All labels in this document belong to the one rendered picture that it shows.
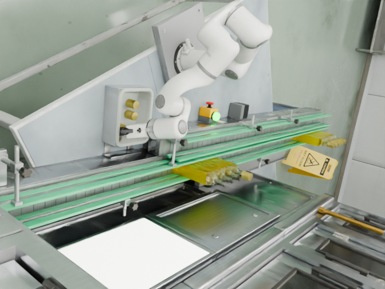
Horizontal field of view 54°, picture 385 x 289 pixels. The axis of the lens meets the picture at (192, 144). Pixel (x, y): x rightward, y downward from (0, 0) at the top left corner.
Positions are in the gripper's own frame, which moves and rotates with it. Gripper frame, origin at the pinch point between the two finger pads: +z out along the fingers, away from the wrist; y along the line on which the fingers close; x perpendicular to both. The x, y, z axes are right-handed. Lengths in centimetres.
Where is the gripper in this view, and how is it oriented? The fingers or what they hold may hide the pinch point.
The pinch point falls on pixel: (124, 131)
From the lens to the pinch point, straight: 147.5
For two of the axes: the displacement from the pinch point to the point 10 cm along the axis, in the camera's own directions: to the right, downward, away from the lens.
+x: -0.8, -9.9, -0.7
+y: 5.9, -1.0, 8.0
